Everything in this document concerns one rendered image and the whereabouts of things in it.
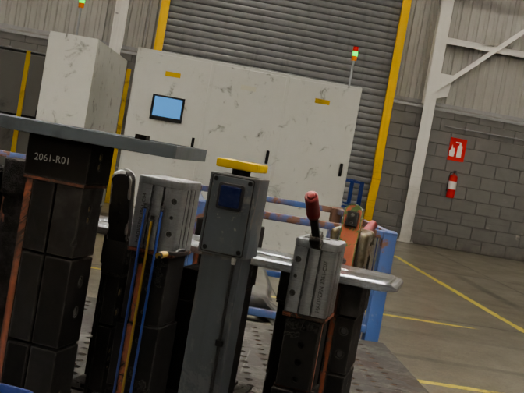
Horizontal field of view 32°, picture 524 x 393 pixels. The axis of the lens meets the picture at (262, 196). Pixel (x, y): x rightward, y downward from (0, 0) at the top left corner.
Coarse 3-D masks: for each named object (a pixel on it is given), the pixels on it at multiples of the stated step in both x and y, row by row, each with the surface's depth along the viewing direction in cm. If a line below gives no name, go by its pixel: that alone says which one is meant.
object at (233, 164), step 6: (216, 162) 124; (222, 162) 124; (228, 162) 123; (234, 162) 123; (240, 162) 123; (246, 162) 123; (234, 168) 123; (240, 168) 123; (246, 168) 123; (252, 168) 123; (258, 168) 123; (264, 168) 126; (234, 174) 125; (240, 174) 125; (246, 174) 125
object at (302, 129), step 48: (144, 48) 939; (144, 96) 942; (192, 96) 946; (240, 96) 951; (288, 96) 955; (336, 96) 960; (192, 144) 947; (240, 144) 954; (288, 144) 959; (336, 144) 963; (288, 192) 962; (336, 192) 967; (288, 240) 966
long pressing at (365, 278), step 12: (192, 240) 160; (192, 252) 153; (264, 252) 162; (276, 252) 165; (252, 264) 151; (264, 264) 150; (276, 264) 150; (288, 264) 149; (348, 276) 147; (360, 276) 151; (372, 276) 154; (384, 276) 157; (372, 288) 146; (384, 288) 146; (396, 288) 148
